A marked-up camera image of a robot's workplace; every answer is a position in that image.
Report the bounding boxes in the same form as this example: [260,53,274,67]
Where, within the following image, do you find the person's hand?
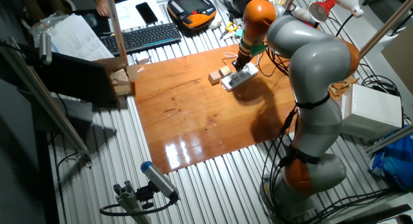
[96,0,111,18]

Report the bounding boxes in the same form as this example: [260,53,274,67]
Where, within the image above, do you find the aluminium frame beam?
[365,123,413,156]
[0,36,94,168]
[358,0,413,59]

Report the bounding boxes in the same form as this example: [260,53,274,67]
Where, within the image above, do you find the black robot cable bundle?
[260,39,323,223]

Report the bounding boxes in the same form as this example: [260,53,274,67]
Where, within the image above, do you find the black smartphone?
[135,1,159,25]

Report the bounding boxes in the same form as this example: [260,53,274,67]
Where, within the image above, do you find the blue plastic bag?
[368,127,413,192]

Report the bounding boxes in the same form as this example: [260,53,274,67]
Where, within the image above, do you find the wooden cube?
[218,65,234,79]
[208,70,223,87]

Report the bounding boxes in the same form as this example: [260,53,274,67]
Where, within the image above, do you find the white box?
[338,84,404,142]

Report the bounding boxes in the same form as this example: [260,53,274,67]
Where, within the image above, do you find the dark computer mouse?
[83,13,99,29]

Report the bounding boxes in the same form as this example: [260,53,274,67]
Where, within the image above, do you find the white power strip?
[220,62,259,92]

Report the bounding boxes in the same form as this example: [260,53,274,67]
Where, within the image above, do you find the yellow handled pliers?
[219,21,240,41]

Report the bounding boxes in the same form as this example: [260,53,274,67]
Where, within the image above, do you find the silver camera with blue cap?
[140,161,181,203]

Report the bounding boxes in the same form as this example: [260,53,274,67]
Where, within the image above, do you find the printed paper sheet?
[48,13,115,62]

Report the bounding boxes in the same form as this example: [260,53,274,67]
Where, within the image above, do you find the wooden post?
[103,0,130,67]

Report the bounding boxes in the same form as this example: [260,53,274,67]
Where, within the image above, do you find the orange black teach pendant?
[166,0,217,30]

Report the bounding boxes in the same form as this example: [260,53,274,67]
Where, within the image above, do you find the orange wooden board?
[131,43,356,175]

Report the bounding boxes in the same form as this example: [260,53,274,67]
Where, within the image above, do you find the white paper pad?
[114,0,166,32]

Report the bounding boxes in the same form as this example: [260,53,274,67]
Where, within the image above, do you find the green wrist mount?
[234,28,268,57]

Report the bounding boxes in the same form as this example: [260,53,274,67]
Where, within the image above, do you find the black monitor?
[17,43,119,109]

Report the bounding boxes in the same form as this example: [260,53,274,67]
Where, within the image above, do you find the cardboard box with wood blocks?
[93,57,139,97]

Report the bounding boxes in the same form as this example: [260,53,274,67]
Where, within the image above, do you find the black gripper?
[232,50,254,73]

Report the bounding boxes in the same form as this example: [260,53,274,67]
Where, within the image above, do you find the black camera cable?
[99,198,179,218]

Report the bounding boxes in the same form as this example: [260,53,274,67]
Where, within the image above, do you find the black keyboard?
[99,22,183,56]

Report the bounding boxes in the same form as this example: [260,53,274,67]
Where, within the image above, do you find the cardboard sheet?
[380,23,413,87]

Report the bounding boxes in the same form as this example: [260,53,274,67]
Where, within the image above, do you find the aluminium profile camera stand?
[112,180,152,224]

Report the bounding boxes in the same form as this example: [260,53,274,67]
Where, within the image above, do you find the white power cord with plug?
[221,50,261,72]

